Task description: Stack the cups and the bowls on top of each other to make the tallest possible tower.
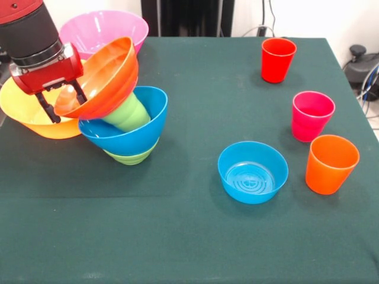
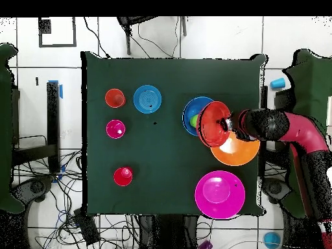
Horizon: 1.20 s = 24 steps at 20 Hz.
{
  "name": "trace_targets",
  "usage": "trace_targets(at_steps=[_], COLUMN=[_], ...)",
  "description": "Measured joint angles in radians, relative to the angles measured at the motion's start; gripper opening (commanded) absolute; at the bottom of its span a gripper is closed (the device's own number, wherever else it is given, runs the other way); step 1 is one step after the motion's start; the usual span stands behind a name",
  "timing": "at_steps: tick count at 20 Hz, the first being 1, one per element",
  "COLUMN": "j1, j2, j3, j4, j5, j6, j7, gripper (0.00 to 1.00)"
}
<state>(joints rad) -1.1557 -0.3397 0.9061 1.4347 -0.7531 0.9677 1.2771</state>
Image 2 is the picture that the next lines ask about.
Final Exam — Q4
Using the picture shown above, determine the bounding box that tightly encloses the large smooth blue bowl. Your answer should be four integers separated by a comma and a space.
182, 96, 215, 137

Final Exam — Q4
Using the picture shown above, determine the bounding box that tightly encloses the orange-red plastic bowl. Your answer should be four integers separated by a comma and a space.
196, 100, 232, 148

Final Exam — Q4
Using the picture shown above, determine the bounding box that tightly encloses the white box stack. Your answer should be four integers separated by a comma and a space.
322, 95, 332, 191

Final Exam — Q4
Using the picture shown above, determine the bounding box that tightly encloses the small ringed blue bowl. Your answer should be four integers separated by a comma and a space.
133, 84, 163, 114

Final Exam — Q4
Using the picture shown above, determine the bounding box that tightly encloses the magenta plastic cup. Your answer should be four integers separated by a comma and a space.
105, 119, 126, 139

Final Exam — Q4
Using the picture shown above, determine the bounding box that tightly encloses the red plastic cup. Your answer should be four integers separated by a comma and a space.
113, 166, 134, 187

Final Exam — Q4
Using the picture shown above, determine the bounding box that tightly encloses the dark green tablecloth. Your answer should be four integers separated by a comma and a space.
78, 51, 268, 217

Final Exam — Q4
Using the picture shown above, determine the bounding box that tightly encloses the orange plastic cup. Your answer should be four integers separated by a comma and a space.
104, 88, 127, 109

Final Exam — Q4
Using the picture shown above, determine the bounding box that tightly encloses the large yellow-orange plastic bowl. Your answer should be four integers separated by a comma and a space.
210, 130, 261, 167

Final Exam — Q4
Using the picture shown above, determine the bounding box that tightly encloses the large pink plastic bowl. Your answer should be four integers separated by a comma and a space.
194, 170, 246, 220

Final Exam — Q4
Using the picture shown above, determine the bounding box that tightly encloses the black power strip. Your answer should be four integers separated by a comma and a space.
73, 207, 101, 246

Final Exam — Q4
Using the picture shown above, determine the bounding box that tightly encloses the blue plastic cup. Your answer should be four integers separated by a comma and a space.
270, 77, 286, 90
263, 231, 282, 249

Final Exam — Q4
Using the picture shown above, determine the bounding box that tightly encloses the green cloth side table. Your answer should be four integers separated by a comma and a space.
281, 49, 332, 219
0, 43, 25, 215

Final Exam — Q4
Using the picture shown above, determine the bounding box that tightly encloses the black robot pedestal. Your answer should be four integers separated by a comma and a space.
137, 214, 200, 249

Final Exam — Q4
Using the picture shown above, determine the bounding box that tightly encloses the tangle of cables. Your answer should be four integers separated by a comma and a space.
12, 148, 141, 249

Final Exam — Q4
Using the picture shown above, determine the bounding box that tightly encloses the black camera tripod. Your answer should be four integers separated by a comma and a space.
116, 16, 187, 56

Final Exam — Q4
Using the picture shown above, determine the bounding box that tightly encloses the black table frame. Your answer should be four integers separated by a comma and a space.
259, 85, 295, 169
11, 81, 62, 173

